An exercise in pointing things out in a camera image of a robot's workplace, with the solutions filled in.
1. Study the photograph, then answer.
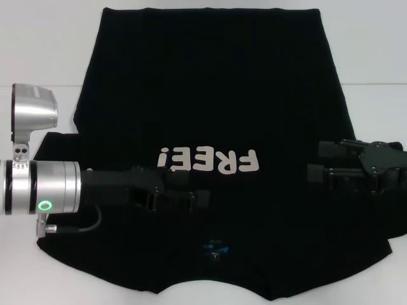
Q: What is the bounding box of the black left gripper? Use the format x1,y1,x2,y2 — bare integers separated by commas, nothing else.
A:
79,166,212,213

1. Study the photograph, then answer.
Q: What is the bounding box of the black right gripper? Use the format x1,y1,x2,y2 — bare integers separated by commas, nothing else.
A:
307,139,407,195

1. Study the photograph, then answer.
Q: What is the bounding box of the black shirt with FREE print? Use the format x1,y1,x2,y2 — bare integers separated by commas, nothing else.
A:
33,6,407,288

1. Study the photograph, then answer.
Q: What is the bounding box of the black cable with silver plug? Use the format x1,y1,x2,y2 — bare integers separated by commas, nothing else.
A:
36,206,102,238

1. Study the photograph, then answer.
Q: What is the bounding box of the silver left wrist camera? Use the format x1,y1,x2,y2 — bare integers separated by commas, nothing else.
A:
11,83,60,163

